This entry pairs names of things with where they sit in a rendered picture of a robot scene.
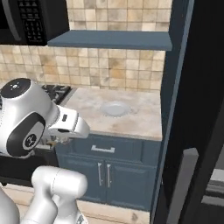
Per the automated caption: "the blue drawer front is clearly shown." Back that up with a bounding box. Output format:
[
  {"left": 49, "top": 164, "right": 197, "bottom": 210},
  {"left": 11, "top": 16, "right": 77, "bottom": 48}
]
[{"left": 69, "top": 134, "right": 162, "bottom": 168}]

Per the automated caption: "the blue cupboard door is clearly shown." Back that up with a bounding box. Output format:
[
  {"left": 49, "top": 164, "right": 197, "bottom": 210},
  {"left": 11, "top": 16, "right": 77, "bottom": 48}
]
[
  {"left": 104, "top": 158, "right": 158, "bottom": 212},
  {"left": 55, "top": 153, "right": 105, "bottom": 203}
]

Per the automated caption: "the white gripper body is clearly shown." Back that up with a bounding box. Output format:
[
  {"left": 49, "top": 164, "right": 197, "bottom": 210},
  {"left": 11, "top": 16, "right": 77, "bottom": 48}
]
[{"left": 47, "top": 111, "right": 91, "bottom": 140}]

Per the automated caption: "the silver cupboard door handle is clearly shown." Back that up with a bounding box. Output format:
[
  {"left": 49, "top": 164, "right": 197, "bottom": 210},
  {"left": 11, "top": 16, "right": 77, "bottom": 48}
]
[
  {"left": 97, "top": 162, "right": 103, "bottom": 187},
  {"left": 106, "top": 163, "right": 112, "bottom": 189}
]

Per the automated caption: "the grey round plate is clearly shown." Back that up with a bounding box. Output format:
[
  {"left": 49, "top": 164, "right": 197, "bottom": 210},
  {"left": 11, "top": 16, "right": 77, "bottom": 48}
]
[{"left": 99, "top": 101, "right": 132, "bottom": 118}]

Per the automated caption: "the black oven door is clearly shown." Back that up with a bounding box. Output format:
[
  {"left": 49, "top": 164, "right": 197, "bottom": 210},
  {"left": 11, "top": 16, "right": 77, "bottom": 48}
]
[{"left": 0, "top": 148, "right": 60, "bottom": 188}]

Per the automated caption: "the blue tall side panel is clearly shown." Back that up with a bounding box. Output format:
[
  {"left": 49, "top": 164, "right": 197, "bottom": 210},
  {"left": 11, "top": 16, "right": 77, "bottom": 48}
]
[{"left": 149, "top": 0, "right": 196, "bottom": 224}]

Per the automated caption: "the silver drawer handle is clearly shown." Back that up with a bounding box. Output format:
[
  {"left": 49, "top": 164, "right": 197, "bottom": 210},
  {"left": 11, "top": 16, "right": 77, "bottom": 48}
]
[{"left": 90, "top": 144, "right": 116, "bottom": 154}]

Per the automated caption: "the black gas hob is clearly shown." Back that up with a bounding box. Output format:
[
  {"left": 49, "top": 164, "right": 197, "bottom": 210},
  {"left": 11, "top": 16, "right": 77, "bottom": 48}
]
[{"left": 40, "top": 84, "right": 73, "bottom": 106}]

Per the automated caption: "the black fridge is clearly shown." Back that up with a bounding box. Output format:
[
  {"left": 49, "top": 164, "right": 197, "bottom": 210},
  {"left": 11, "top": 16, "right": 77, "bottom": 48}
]
[{"left": 178, "top": 100, "right": 224, "bottom": 224}]

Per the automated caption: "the blue wall shelf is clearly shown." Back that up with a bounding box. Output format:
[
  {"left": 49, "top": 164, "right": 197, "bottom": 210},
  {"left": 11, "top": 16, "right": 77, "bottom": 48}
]
[{"left": 46, "top": 30, "right": 174, "bottom": 52}]

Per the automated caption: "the black fridge door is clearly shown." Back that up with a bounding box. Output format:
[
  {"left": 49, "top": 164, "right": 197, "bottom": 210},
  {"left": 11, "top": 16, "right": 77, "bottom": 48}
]
[{"left": 153, "top": 0, "right": 224, "bottom": 224}]

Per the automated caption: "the black microwave oven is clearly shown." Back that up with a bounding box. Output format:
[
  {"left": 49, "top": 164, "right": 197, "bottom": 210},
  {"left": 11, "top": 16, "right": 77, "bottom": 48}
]
[{"left": 0, "top": 0, "right": 71, "bottom": 47}]

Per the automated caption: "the grey fridge door handle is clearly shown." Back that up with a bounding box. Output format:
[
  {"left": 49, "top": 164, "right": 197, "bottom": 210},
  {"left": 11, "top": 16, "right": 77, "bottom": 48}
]
[{"left": 165, "top": 147, "right": 200, "bottom": 224}]

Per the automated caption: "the grey microwave door handle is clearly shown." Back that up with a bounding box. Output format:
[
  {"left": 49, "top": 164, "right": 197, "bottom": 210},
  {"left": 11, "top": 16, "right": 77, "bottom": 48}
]
[{"left": 1, "top": 0, "right": 23, "bottom": 42}]

